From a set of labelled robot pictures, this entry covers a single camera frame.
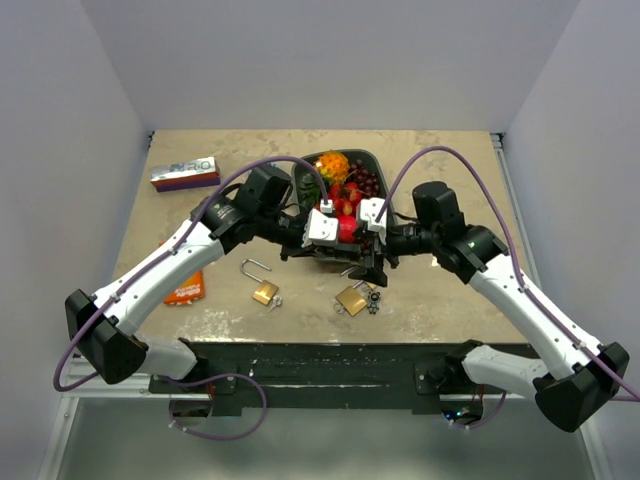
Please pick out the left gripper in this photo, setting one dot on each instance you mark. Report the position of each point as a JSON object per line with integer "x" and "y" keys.
{"x": 310, "y": 250}

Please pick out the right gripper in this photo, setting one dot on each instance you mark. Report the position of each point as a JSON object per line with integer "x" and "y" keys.
{"x": 375, "y": 263}

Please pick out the large brass padlock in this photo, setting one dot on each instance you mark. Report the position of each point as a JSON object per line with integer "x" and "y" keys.
{"x": 350, "y": 300}

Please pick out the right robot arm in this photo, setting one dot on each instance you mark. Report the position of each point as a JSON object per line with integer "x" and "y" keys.
{"x": 572, "y": 375}

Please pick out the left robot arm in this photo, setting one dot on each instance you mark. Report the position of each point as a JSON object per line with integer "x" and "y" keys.
{"x": 102, "y": 326}

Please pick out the open brass padlock left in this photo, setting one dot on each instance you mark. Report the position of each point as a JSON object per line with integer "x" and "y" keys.
{"x": 266, "y": 291}

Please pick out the right red apple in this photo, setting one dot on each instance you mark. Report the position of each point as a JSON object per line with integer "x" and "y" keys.
{"x": 347, "y": 228}

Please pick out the strawberry pile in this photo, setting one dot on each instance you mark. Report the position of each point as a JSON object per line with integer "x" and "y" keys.
{"x": 346, "y": 198}

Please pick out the purple grape bunch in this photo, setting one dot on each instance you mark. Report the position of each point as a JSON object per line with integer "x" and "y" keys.
{"x": 363, "y": 179}

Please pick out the orange pineapple toy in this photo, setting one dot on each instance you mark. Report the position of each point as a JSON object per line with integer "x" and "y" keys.
{"x": 333, "y": 166}

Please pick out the orange razor package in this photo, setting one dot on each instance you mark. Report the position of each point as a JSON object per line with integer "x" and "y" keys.
{"x": 191, "y": 290}

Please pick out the purple white toothpaste box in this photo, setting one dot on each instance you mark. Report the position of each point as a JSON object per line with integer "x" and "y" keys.
{"x": 201, "y": 172}

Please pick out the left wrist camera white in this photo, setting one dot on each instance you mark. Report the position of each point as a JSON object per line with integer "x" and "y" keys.
{"x": 322, "y": 227}

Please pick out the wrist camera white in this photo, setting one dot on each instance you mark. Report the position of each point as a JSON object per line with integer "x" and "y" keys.
{"x": 322, "y": 227}
{"x": 371, "y": 220}

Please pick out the small key with ring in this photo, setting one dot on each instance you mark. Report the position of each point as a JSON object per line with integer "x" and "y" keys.
{"x": 276, "y": 302}

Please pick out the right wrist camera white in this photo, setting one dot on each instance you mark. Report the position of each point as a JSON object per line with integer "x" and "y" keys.
{"x": 371, "y": 220}

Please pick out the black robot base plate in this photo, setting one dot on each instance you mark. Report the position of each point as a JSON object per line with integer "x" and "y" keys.
{"x": 413, "y": 377}

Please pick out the aluminium frame rail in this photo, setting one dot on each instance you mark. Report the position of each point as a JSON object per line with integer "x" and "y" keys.
{"x": 136, "y": 387}

